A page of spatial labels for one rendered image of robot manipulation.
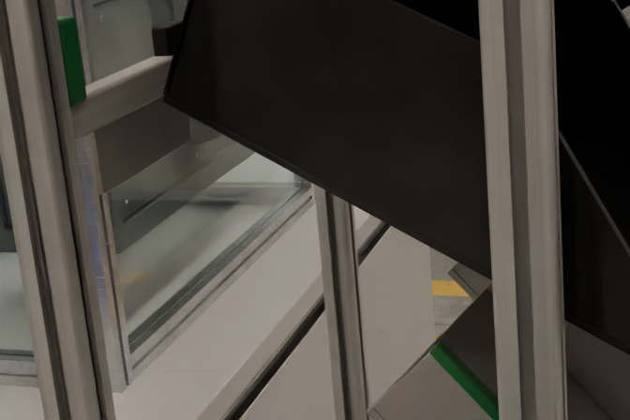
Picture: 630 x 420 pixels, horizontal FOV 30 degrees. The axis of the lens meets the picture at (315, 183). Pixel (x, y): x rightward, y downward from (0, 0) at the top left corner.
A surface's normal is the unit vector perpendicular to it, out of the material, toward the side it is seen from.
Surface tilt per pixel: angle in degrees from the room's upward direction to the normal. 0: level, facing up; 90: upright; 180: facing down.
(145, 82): 90
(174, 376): 0
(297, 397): 90
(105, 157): 90
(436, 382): 90
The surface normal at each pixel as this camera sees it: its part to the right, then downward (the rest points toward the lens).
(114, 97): 0.95, 0.00
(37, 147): -0.30, 0.29
